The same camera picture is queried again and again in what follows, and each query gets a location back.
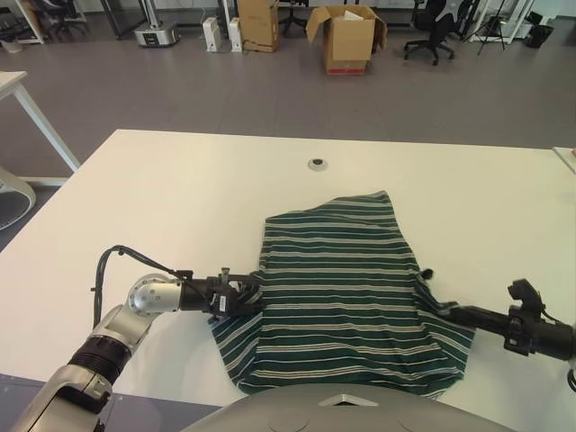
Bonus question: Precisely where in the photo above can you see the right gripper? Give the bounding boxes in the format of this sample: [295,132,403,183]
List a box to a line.
[442,303,576,362]

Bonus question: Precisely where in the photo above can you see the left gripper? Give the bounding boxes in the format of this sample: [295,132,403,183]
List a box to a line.
[178,268,266,321]

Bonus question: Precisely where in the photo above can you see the green white striped T-shirt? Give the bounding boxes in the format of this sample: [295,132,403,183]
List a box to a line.
[211,189,477,401]

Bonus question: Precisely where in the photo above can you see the robot body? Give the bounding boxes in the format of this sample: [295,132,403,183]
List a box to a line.
[181,381,576,432]

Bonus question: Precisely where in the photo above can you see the white computer tower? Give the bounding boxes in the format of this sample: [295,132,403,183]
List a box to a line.
[201,16,222,53]
[227,17,247,55]

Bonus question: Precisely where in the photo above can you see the closed cardboard box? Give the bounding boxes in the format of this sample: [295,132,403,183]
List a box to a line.
[236,0,281,53]

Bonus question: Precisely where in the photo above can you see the open cardboard box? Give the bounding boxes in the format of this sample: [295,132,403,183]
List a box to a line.
[305,4,388,77]

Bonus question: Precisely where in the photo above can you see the black waste bin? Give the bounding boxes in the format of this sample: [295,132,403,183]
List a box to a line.
[523,23,556,49]

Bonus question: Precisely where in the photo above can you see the black tripod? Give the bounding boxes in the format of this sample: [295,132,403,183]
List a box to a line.
[463,0,512,56]

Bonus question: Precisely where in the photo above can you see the black office chair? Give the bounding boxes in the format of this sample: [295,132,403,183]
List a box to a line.
[402,0,465,67]
[43,0,87,36]

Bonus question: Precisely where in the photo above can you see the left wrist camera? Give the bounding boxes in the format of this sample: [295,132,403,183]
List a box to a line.
[205,287,242,321]

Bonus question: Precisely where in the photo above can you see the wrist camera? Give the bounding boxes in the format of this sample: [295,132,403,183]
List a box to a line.
[205,287,242,321]
[507,278,545,312]

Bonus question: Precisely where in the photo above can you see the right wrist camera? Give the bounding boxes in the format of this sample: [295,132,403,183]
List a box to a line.
[507,278,545,312]

